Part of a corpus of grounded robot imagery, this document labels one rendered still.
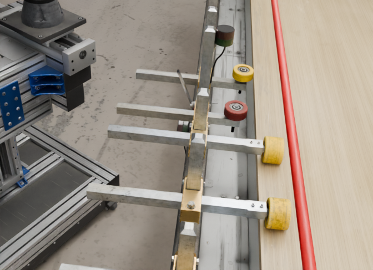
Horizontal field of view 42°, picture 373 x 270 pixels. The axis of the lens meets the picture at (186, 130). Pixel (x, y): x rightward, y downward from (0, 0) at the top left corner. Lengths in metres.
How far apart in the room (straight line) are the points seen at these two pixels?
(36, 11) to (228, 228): 1.00
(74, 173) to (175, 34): 1.95
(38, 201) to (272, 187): 1.23
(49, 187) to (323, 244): 1.42
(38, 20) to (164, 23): 2.45
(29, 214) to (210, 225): 0.92
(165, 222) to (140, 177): 0.34
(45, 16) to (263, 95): 0.82
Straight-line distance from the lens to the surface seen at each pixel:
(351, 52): 2.16
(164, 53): 3.74
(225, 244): 1.60
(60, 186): 2.34
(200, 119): 1.41
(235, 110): 1.64
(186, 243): 1.01
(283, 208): 1.24
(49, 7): 1.82
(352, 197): 1.45
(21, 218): 2.24
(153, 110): 1.69
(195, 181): 1.23
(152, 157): 2.77
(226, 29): 1.55
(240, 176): 1.82
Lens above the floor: 1.87
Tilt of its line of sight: 39 degrees down
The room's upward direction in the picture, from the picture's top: 5 degrees clockwise
